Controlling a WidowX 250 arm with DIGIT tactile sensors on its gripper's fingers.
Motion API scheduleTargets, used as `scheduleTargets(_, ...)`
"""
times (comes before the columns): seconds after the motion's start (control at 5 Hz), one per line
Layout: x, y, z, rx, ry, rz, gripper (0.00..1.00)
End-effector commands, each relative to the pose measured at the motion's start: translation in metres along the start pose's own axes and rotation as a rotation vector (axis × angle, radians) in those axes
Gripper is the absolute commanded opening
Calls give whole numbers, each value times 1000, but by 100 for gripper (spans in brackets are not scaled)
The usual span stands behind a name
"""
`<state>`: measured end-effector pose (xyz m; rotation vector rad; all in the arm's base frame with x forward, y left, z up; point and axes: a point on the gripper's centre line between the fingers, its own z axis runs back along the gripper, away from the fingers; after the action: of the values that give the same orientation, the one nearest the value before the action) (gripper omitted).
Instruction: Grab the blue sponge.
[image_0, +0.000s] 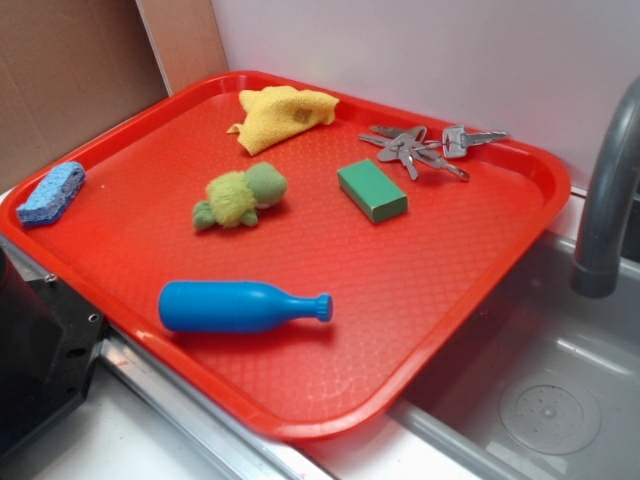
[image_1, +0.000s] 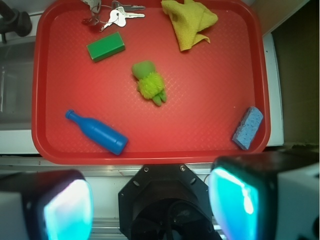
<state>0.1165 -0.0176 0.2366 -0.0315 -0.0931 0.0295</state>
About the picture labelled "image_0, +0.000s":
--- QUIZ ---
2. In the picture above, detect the red plastic tray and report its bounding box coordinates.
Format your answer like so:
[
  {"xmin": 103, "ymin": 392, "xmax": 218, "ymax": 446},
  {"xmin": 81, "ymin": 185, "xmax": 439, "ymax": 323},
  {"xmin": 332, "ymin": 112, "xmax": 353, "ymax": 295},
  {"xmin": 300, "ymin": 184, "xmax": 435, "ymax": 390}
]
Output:
[{"xmin": 1, "ymin": 72, "xmax": 570, "ymax": 440}]

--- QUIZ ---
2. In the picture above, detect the blue sponge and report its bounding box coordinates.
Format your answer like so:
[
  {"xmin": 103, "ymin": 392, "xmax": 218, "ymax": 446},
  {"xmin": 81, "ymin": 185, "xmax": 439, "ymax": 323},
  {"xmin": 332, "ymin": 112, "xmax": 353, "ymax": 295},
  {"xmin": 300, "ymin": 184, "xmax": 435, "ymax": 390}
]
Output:
[{"xmin": 16, "ymin": 161, "xmax": 86, "ymax": 227}]

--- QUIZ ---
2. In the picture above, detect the bunch of silver keys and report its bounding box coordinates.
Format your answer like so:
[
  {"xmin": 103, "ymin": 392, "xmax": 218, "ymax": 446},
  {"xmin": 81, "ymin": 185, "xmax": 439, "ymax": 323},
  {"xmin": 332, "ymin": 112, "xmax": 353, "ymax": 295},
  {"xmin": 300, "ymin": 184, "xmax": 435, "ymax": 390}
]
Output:
[{"xmin": 358, "ymin": 125, "xmax": 509, "ymax": 182}]

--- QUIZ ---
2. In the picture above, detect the grey faucet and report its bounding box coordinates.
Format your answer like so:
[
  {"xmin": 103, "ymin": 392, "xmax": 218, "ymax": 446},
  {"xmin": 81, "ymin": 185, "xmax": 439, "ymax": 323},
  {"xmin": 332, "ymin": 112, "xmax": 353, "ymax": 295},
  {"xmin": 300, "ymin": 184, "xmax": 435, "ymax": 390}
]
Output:
[{"xmin": 571, "ymin": 80, "xmax": 639, "ymax": 298}]

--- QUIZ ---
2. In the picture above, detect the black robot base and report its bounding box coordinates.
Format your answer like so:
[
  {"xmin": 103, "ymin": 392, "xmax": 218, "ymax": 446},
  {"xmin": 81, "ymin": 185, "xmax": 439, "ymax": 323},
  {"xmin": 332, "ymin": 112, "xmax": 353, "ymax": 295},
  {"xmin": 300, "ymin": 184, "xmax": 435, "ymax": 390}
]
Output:
[{"xmin": 1, "ymin": 253, "xmax": 106, "ymax": 462}]

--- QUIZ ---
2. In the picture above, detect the green plush turtle toy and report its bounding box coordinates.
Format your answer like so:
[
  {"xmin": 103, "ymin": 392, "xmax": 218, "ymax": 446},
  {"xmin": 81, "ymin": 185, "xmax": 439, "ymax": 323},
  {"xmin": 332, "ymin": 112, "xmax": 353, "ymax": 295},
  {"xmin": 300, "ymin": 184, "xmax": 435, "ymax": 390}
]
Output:
[{"xmin": 192, "ymin": 162, "xmax": 288, "ymax": 231}]

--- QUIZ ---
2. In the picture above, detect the yellow cloth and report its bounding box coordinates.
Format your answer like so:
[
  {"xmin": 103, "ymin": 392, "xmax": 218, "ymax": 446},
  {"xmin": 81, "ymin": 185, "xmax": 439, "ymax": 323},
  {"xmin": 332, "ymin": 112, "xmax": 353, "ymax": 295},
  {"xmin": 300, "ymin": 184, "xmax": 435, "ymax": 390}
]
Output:
[{"xmin": 227, "ymin": 86, "xmax": 340, "ymax": 156}]

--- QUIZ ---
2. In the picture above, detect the blue plastic bottle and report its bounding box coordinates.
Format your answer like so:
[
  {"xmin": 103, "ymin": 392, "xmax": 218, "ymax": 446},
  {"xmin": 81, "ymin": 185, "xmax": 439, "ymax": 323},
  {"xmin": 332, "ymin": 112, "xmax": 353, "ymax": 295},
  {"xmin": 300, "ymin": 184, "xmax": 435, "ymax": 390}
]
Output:
[{"xmin": 158, "ymin": 281, "xmax": 333, "ymax": 334}]

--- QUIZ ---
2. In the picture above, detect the brown cardboard panel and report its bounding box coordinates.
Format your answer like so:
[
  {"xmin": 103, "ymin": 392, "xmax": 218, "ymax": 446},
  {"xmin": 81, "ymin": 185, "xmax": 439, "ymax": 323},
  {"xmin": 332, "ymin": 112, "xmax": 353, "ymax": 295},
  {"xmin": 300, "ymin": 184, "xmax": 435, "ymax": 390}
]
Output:
[{"xmin": 1, "ymin": 1, "xmax": 167, "ymax": 191}]

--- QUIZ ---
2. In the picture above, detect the green rectangular block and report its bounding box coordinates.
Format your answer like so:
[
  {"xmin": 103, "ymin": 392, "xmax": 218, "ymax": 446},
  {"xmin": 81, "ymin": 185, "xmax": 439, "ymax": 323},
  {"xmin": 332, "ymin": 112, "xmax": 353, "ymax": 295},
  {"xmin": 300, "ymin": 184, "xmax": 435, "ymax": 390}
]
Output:
[{"xmin": 337, "ymin": 159, "xmax": 408, "ymax": 224}]

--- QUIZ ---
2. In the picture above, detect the grey sink basin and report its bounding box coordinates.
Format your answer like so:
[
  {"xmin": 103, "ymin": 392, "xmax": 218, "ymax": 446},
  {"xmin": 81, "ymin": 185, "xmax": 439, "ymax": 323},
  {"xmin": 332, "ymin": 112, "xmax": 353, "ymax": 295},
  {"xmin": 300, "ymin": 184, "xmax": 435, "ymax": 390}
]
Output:
[{"xmin": 391, "ymin": 233, "xmax": 639, "ymax": 479}]

